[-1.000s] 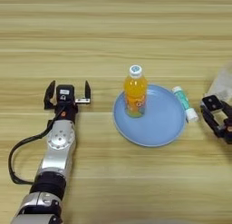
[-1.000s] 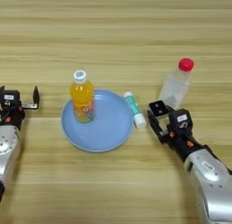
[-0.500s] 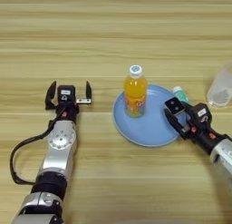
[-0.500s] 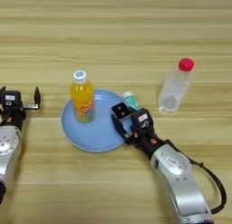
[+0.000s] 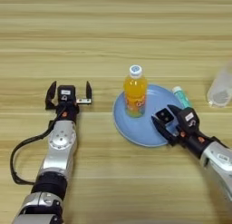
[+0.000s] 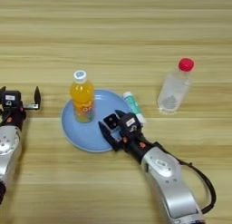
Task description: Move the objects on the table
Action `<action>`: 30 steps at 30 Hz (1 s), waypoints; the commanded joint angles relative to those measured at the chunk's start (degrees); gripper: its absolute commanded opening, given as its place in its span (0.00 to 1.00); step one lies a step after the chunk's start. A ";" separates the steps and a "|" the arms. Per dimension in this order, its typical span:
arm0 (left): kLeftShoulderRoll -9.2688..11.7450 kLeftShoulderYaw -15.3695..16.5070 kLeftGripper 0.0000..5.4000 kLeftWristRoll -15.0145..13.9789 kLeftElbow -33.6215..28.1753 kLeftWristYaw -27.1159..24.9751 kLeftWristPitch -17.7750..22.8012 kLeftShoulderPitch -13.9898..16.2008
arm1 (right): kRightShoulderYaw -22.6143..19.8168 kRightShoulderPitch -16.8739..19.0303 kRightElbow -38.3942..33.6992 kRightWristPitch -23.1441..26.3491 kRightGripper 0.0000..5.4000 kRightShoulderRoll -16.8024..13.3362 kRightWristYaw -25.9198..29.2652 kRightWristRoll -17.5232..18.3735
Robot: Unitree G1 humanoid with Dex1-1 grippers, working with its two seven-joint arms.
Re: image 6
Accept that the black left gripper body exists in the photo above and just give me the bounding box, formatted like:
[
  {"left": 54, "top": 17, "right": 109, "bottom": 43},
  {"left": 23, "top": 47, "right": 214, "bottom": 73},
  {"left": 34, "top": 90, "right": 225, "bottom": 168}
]
[{"left": 0, "top": 102, "right": 41, "bottom": 132}]

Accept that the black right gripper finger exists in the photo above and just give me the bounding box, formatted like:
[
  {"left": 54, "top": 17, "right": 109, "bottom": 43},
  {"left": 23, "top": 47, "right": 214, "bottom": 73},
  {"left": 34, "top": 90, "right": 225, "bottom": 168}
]
[
  {"left": 98, "top": 121, "right": 122, "bottom": 152},
  {"left": 114, "top": 109, "right": 129, "bottom": 119}
]

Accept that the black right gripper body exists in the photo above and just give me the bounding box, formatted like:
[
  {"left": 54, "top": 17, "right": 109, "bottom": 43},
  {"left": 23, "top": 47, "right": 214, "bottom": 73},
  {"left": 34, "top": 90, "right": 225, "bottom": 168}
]
[{"left": 113, "top": 128, "right": 152, "bottom": 164}]

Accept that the green white glue stick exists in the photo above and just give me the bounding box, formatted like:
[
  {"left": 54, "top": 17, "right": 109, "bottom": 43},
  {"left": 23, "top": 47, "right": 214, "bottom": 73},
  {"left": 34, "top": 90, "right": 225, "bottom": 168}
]
[{"left": 122, "top": 91, "right": 147, "bottom": 125}]

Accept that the orange juice bottle white cap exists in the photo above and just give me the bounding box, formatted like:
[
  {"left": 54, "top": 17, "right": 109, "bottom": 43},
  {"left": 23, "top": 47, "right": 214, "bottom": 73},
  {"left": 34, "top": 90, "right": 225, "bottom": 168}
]
[{"left": 69, "top": 69, "right": 96, "bottom": 124}]

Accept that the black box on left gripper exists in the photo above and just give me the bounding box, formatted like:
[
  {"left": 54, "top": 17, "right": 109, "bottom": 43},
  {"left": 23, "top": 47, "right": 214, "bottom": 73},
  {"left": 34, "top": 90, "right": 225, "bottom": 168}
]
[{"left": 1, "top": 90, "right": 23, "bottom": 109}]

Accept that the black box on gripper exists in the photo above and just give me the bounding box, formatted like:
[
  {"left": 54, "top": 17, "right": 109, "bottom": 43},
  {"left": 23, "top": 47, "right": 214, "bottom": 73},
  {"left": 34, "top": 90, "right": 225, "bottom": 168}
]
[
  {"left": 1, "top": 90, "right": 23, "bottom": 109},
  {"left": 119, "top": 112, "right": 142, "bottom": 134}
]

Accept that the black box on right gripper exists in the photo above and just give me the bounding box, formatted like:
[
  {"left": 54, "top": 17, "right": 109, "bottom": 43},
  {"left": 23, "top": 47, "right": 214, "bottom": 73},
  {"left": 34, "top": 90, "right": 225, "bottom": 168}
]
[{"left": 119, "top": 112, "right": 142, "bottom": 134}]

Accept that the blue round plate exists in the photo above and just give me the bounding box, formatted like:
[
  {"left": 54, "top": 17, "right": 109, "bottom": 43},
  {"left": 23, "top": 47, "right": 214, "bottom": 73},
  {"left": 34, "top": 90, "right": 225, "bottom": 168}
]
[{"left": 61, "top": 88, "right": 132, "bottom": 153}]

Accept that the clear bottle red cap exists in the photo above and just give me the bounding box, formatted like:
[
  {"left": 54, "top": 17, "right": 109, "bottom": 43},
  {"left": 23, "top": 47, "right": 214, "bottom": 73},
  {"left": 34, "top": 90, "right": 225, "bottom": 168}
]
[{"left": 157, "top": 57, "right": 196, "bottom": 115}]

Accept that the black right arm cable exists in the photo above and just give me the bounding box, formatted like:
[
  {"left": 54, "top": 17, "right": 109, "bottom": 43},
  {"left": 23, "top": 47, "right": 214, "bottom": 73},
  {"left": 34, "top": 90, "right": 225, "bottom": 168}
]
[{"left": 157, "top": 141, "right": 218, "bottom": 215}]

